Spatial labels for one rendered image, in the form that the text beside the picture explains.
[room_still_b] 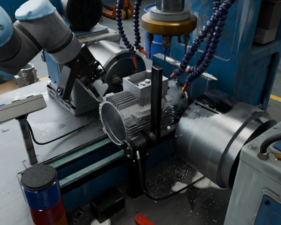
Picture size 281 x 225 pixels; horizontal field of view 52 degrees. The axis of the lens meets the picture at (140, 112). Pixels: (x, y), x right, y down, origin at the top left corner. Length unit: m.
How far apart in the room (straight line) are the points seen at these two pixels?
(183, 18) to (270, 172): 0.52
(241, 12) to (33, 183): 0.80
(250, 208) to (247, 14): 0.59
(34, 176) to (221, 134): 0.47
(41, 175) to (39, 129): 0.88
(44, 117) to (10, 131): 0.17
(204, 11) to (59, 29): 0.56
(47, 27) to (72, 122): 0.71
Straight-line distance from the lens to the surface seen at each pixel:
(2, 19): 0.63
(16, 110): 1.05
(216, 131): 0.78
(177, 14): 0.93
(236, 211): 0.81
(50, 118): 1.46
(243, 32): 1.03
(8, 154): 1.30
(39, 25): 0.77
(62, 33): 0.80
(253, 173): 0.71
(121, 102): 0.92
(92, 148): 1.04
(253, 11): 1.02
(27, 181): 0.53
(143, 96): 0.94
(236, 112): 0.80
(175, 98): 1.14
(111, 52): 1.18
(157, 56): 1.17
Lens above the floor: 1.57
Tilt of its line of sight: 32 degrees down
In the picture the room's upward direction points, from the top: straight up
